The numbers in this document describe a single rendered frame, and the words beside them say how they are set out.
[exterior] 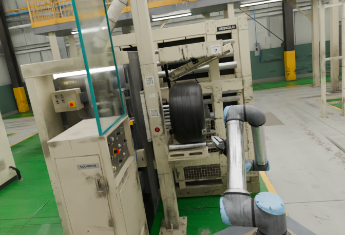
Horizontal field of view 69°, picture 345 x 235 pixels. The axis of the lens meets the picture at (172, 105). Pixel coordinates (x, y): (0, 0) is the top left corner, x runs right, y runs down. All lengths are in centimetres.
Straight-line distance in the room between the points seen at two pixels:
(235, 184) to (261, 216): 21
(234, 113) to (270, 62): 1008
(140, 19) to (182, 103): 78
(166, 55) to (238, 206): 152
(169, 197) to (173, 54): 138
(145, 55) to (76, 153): 100
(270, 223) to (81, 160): 117
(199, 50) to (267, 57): 934
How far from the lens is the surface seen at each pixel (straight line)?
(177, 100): 208
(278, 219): 151
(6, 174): 502
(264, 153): 200
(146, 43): 222
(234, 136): 163
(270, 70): 1175
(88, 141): 171
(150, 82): 223
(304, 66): 1216
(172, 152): 227
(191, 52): 243
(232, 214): 151
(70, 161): 181
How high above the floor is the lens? 171
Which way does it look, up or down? 11 degrees down
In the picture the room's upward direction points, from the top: 8 degrees counter-clockwise
